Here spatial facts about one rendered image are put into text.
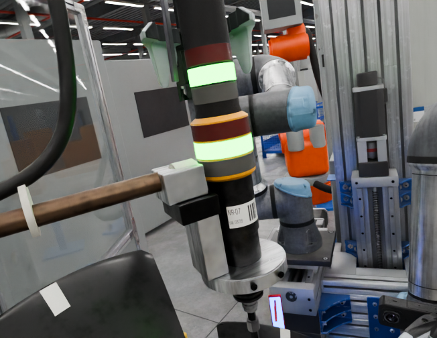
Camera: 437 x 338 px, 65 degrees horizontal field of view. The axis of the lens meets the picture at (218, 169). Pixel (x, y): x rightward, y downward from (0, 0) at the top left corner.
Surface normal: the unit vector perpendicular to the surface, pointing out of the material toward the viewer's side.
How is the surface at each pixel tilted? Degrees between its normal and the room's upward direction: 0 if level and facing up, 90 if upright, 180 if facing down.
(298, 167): 90
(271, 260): 0
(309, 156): 90
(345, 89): 90
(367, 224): 90
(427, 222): 77
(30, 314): 42
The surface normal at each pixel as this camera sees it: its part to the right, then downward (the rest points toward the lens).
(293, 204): -0.16, 0.25
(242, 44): -0.91, 0.30
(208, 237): 0.45, 0.12
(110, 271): 0.27, -0.76
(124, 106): 0.81, 0.00
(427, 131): -0.91, -0.03
